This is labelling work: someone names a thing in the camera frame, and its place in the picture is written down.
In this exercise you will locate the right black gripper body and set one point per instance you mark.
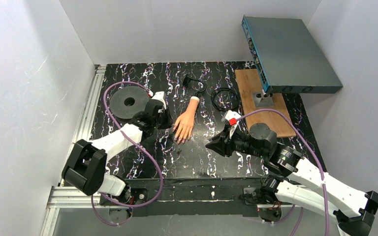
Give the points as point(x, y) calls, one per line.
point(226, 141)

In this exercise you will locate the metal stand mount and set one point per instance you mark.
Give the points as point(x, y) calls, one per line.
point(262, 99)

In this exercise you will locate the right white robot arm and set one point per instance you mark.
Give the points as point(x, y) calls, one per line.
point(297, 181)

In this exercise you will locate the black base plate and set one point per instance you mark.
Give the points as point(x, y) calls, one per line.
point(206, 196)

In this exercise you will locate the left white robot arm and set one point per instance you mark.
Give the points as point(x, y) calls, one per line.
point(85, 166)

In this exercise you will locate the grey round disc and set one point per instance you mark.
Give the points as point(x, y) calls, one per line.
point(128, 101)

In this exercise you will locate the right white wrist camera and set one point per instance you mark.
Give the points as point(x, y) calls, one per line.
point(232, 118)

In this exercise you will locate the mannequin hand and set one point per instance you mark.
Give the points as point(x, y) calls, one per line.
point(184, 124)

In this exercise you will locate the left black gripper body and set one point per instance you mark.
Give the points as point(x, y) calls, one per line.
point(165, 115)

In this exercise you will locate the wooden board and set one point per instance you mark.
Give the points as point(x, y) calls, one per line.
point(248, 81)

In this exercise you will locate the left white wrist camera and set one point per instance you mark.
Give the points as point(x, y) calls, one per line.
point(160, 96)

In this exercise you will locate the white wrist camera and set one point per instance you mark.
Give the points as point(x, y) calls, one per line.
point(160, 96)
point(232, 118)

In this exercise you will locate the blue network switch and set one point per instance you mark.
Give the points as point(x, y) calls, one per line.
point(287, 57)

